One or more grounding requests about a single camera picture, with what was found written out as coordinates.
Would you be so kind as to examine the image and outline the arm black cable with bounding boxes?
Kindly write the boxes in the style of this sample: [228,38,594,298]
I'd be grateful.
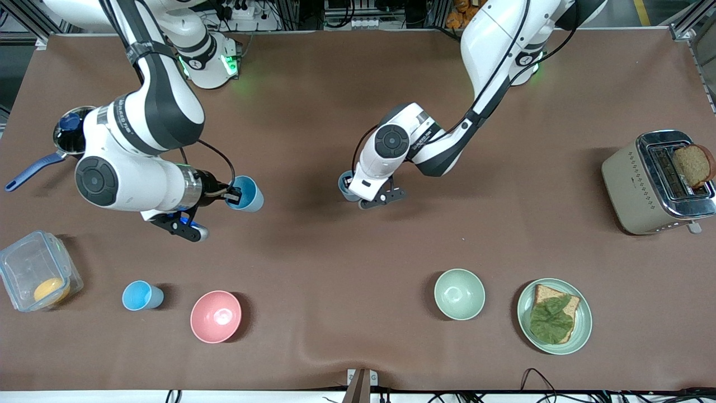
[463,0,580,128]
[100,0,237,194]

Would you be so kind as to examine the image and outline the pink bowl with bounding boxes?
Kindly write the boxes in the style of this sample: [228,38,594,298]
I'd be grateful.
[190,290,243,344]

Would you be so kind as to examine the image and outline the pale grey-blue plastic cup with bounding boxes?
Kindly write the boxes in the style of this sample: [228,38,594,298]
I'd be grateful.
[337,170,363,203]

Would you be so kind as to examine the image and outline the clear plastic food container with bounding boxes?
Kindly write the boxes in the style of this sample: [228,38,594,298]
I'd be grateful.
[0,230,84,313]

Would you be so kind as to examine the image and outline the black pot with blue handle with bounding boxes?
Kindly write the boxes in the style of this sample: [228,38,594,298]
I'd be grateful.
[4,105,99,193]

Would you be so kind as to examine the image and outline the mint green bowl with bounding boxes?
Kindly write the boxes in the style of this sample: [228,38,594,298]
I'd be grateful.
[434,269,486,321]

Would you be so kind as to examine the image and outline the blue plastic cup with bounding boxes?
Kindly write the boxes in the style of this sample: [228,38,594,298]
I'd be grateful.
[225,175,264,213]
[122,280,164,311]

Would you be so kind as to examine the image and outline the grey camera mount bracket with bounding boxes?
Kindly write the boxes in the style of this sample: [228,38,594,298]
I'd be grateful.
[347,368,378,403]

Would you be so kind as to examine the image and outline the beige and chrome toaster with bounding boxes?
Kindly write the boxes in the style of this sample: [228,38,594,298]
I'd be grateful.
[601,130,716,236]

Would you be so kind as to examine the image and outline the aluminium frame profile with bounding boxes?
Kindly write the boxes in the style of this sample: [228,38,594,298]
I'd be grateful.
[0,0,56,43]
[668,22,716,62]

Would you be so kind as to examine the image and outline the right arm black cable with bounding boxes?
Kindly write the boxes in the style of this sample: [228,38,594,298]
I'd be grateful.
[100,0,237,194]

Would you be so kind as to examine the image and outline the green lettuce leaf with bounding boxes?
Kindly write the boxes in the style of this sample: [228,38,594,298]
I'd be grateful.
[529,296,576,345]

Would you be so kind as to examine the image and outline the mint green plate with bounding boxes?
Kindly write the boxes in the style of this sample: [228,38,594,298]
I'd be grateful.
[517,278,593,355]

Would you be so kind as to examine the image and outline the brown bread slice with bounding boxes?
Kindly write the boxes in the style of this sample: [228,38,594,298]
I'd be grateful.
[531,284,581,344]

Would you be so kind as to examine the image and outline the thin black looped cable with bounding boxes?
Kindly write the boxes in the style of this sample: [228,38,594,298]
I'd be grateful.
[520,368,560,392]

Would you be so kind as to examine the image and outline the orange snack packs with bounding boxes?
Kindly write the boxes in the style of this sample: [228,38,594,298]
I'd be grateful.
[446,0,482,30]

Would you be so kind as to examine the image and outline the dark brown toast slice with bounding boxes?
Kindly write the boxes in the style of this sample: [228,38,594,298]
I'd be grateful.
[673,144,716,189]

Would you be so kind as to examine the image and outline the brown table cover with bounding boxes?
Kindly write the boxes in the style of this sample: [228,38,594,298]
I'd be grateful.
[0,31,716,392]

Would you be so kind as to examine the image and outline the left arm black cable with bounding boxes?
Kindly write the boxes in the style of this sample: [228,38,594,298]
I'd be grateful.
[463,0,580,128]

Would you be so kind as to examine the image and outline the orange round fruit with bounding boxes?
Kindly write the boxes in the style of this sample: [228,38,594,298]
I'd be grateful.
[32,278,70,306]

